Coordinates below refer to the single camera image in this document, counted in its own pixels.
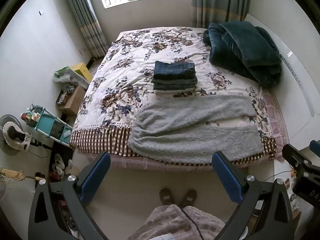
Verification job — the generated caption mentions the folded dark blue jeans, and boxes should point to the folded dark blue jeans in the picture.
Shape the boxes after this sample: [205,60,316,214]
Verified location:
[153,60,196,81]

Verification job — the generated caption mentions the grey striped curtain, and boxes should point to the grey striped curtain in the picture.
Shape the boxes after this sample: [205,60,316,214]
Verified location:
[191,0,253,29]
[60,0,109,58]

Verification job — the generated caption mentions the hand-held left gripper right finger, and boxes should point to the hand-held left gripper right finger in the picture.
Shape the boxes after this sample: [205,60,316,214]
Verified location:
[212,151,294,240]

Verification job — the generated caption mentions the person's plaid pajama legs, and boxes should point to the person's plaid pajama legs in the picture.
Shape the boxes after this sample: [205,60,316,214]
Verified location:
[127,204,227,240]

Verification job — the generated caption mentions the black cable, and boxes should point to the black cable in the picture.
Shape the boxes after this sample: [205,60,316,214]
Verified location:
[181,207,203,240]

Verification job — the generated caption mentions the white shoes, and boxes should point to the white shoes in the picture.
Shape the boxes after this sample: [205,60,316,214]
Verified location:
[53,153,73,175]

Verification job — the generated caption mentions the yellow box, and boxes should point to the yellow box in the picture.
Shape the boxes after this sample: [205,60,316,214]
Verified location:
[71,62,93,82]

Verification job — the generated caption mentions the beige cloth-wrapped pole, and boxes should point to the beige cloth-wrapped pole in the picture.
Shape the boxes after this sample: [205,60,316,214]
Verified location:
[0,167,47,181]

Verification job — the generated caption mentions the green white plastic bag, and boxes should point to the green white plastic bag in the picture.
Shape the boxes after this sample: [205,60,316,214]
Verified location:
[53,66,75,83]

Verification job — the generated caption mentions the standing fan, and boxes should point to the standing fan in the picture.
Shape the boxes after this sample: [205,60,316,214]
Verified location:
[0,114,34,156]

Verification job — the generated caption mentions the dark green blanket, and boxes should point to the dark green blanket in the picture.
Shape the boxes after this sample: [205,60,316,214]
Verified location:
[202,21,283,88]

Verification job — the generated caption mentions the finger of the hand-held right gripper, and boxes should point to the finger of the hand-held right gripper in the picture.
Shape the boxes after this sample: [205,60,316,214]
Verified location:
[309,140,320,157]
[282,143,316,173]

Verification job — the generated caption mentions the white headboard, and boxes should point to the white headboard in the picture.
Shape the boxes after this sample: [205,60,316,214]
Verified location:
[244,12,320,143]

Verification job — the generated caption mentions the floral bedsheet with checked border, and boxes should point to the floral bedsheet with checked border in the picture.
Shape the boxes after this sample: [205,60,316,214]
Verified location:
[69,26,278,162]

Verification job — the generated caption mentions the clear plastic box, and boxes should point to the clear plastic box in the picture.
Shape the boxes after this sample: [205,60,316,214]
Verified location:
[67,71,90,89]

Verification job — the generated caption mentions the grey fleece blanket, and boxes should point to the grey fleece blanket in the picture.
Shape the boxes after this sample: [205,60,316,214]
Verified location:
[127,94,263,163]

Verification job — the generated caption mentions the person's right brown slipper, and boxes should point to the person's right brown slipper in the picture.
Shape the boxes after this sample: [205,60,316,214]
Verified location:
[179,189,198,209]

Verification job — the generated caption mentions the cardboard box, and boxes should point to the cardboard box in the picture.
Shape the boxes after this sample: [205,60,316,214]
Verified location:
[56,84,87,116]

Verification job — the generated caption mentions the person's left brown slipper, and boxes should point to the person's left brown slipper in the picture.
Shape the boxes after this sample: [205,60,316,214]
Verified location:
[159,187,178,207]

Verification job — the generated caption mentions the person's brown slipper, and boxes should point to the person's brown slipper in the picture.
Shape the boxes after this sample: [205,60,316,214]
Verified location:
[159,187,178,207]
[179,189,198,209]

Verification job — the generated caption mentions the folded grey-blue jeans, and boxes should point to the folded grey-blue jeans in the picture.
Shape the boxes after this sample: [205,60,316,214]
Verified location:
[151,78,198,91]

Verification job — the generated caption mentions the teal shelf cart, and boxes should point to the teal shelf cart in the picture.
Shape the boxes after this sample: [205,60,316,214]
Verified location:
[21,104,74,147]

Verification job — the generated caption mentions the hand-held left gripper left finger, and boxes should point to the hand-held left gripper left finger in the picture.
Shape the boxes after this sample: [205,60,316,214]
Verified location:
[27,152,112,240]

